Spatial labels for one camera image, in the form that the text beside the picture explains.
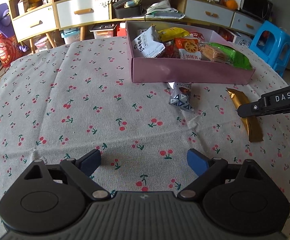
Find gold bar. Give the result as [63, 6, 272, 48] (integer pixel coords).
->
[226, 88, 263, 142]

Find clear cracker pack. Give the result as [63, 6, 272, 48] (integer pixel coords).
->
[200, 43, 229, 63]

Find orange biscuit packet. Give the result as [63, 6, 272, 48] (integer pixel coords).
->
[174, 38, 202, 60]

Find yellow snack bag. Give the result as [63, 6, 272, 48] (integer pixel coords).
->
[157, 27, 189, 42]

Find white snack bag black text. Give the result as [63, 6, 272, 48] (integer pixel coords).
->
[131, 26, 165, 58]

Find blue plastic stool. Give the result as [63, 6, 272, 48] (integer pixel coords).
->
[249, 21, 290, 77]

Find green snack bag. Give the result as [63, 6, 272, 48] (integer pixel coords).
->
[209, 42, 252, 70]

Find cherry print cloth mat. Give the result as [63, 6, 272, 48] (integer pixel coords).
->
[0, 37, 290, 237]

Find white printed box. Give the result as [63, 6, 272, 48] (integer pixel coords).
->
[218, 27, 252, 47]

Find blue white small snack packet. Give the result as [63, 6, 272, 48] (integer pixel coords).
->
[168, 82, 194, 112]

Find orange fruit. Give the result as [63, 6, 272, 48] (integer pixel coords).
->
[226, 0, 239, 10]

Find red crumpled snack packet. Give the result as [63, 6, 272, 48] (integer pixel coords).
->
[159, 41, 180, 59]

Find pink cardboard box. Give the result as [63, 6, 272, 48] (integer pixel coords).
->
[126, 21, 255, 85]

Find red storage box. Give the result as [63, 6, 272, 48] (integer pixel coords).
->
[116, 22, 127, 37]

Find stack of papers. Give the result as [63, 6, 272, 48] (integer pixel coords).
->
[145, 0, 185, 20]

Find wooden tv cabinet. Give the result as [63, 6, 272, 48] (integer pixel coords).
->
[53, 0, 264, 36]

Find purple fan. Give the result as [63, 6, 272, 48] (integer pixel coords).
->
[0, 3, 15, 38]

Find black lidded box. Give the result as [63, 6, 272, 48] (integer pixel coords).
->
[112, 0, 143, 18]

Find wooden shelf unit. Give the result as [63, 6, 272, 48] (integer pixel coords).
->
[7, 0, 57, 53]

